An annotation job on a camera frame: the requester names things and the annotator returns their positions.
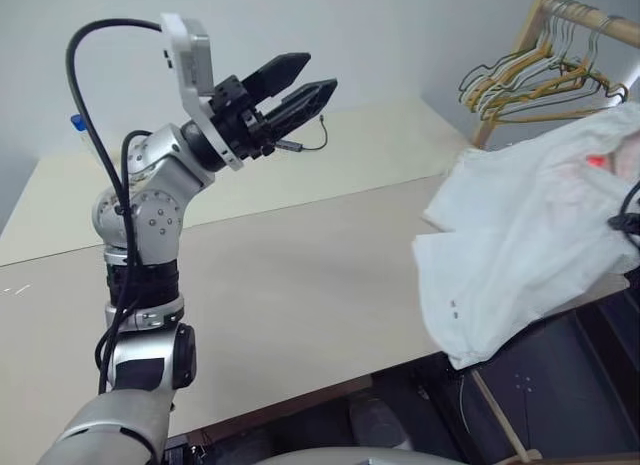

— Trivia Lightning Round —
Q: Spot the white shirt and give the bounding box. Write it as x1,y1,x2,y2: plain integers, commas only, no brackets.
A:
411,101,640,371

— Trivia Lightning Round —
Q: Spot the wooden clothes rack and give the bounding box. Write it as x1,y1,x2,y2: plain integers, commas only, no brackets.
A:
471,0,640,150

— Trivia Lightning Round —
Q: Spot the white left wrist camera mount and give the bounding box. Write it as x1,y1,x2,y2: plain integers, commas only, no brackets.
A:
159,13,247,173

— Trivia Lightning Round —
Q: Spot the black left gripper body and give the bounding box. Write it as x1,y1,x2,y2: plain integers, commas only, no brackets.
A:
207,74,275,162

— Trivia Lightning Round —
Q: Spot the white bottle with blue cap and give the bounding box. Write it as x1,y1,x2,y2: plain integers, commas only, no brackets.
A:
69,113,110,162

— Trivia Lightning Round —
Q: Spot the thin white cable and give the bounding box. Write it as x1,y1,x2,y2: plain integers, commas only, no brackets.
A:
458,373,475,432

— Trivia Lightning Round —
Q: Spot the grey USB hub with cable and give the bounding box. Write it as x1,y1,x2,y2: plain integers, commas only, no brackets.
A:
276,115,329,152

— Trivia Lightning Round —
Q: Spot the silver robot body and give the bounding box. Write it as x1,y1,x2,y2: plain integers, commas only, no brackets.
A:
258,443,417,465

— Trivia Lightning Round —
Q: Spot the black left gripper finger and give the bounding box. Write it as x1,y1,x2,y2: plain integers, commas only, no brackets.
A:
262,77,338,137
244,50,312,100

